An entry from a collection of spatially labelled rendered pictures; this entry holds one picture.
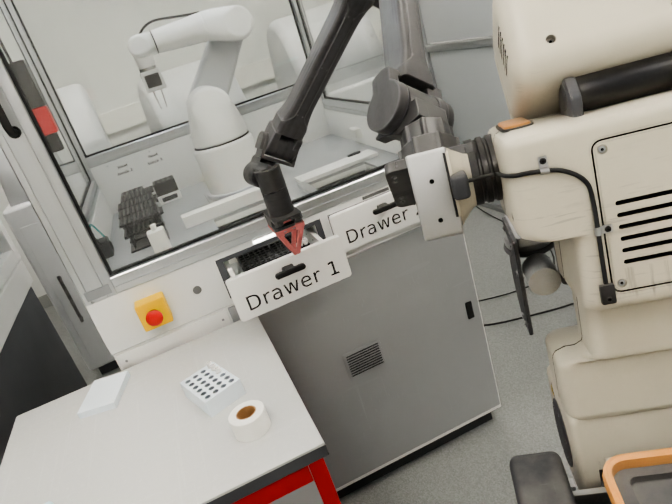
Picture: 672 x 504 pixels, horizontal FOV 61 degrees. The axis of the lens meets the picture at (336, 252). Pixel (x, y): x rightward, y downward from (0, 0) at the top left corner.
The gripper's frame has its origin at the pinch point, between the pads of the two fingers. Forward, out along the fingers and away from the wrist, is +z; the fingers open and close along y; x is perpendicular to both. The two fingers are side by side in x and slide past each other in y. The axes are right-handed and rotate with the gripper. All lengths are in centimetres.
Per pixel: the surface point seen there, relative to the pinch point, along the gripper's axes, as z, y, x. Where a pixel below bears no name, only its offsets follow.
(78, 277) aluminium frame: -6, 21, 47
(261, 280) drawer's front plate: 5.6, 3.5, 9.1
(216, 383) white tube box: 15.9, -13.0, 26.9
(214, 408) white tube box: 18.2, -17.8, 29.0
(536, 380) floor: 95, 28, -75
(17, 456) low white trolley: 20, 1, 71
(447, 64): 2, 193, -161
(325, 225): 4.7, 19.2, -13.6
